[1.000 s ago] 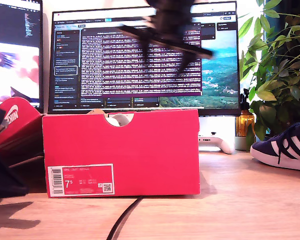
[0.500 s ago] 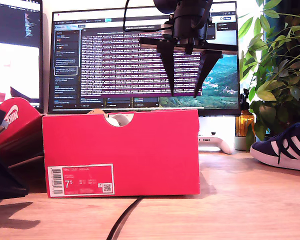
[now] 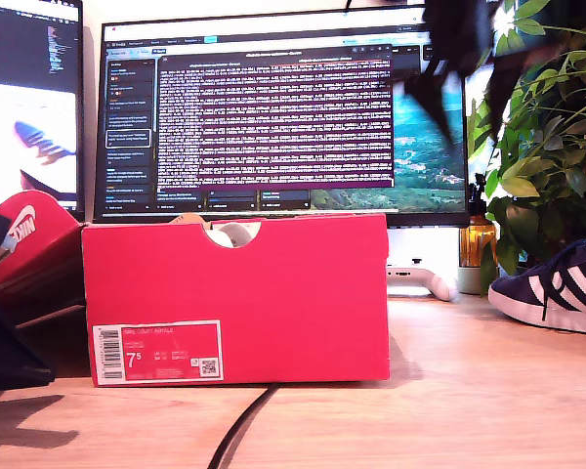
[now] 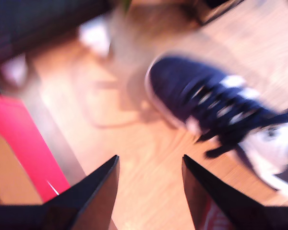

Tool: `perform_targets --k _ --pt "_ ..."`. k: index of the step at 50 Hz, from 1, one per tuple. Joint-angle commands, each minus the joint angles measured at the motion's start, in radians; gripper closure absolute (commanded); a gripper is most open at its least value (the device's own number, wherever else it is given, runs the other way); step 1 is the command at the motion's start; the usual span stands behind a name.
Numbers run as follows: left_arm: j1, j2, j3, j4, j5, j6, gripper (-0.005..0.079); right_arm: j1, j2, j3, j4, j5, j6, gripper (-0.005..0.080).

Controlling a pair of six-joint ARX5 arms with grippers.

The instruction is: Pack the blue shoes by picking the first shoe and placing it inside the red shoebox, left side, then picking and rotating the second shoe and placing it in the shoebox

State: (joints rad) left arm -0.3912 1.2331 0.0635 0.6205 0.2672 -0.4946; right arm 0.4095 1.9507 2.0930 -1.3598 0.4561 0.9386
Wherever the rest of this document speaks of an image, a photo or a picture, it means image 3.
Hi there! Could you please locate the red Nike shoebox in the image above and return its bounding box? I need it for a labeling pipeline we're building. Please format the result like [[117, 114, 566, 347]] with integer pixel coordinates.
[[0, 190, 392, 388]]

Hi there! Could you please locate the black table cable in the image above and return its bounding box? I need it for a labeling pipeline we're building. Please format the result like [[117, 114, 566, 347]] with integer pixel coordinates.
[[207, 384, 279, 469]]

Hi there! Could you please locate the white game controller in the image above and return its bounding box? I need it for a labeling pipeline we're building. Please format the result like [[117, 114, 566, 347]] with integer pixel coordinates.
[[388, 258, 459, 302]]

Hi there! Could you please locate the small pale plant pot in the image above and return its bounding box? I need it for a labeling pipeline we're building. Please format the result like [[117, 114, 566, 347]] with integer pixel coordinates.
[[457, 266, 492, 296]]

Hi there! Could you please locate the green leafy houseplant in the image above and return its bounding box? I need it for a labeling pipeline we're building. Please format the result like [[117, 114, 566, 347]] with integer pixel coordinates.
[[466, 0, 586, 297]]

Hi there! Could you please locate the wide black computer monitor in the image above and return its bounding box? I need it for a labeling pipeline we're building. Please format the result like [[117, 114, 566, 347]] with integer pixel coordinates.
[[93, 5, 472, 229]]

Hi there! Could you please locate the amber pump bottle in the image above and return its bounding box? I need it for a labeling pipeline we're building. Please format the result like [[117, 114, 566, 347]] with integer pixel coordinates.
[[461, 173, 498, 269]]

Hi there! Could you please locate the black monitor with code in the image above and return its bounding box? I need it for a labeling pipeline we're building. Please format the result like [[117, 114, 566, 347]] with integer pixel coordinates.
[[0, 0, 86, 221]]

